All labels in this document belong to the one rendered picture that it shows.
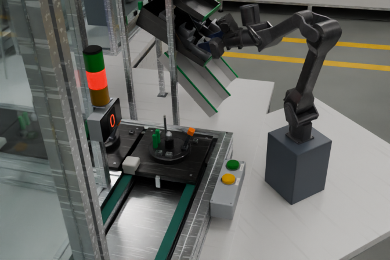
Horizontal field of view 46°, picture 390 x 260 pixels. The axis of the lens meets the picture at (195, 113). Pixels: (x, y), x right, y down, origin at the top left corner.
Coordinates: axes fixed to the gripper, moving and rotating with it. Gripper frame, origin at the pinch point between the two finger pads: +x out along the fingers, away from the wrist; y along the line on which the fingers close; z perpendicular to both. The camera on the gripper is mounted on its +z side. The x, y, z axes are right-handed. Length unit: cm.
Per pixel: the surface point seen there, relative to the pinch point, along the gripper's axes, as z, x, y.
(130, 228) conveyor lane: -33, 9, 57
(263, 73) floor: -113, 74, -214
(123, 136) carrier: -23.0, 29.1, 25.2
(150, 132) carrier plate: -24.7, 22.3, 19.1
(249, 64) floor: -109, 91, -227
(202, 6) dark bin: 11.2, 2.1, -3.5
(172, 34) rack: 6.3, 9.3, 8.0
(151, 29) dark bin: 7.9, 18.7, 5.2
